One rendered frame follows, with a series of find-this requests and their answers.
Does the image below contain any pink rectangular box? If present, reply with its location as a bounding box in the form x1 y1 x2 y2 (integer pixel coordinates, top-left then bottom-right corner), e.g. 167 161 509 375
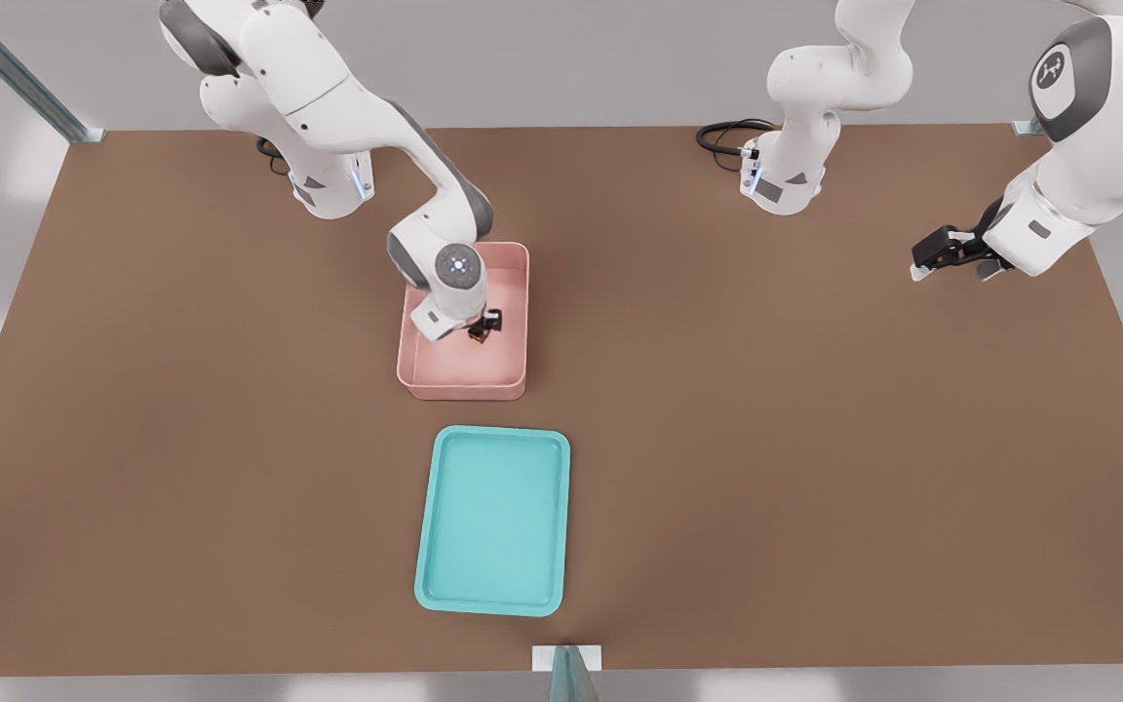
397 242 531 403

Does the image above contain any pale blue-green tray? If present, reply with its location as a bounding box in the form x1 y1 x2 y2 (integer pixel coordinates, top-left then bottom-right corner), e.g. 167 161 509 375
413 425 572 618

